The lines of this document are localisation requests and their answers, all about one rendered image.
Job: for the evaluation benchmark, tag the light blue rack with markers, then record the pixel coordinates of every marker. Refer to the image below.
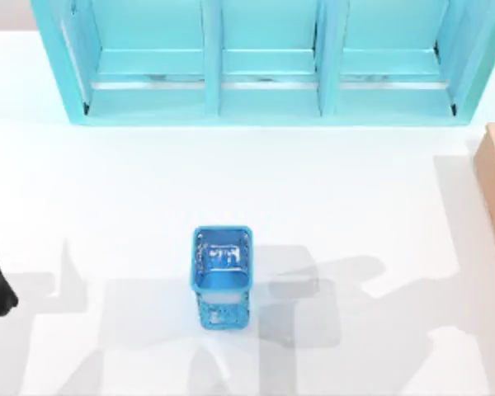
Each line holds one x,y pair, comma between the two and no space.
268,103

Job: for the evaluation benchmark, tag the blue mesh basket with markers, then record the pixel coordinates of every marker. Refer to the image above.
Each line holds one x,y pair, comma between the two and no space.
222,284

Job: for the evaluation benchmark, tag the salmon-coloured shallow box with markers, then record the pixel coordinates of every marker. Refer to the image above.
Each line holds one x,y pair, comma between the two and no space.
493,181

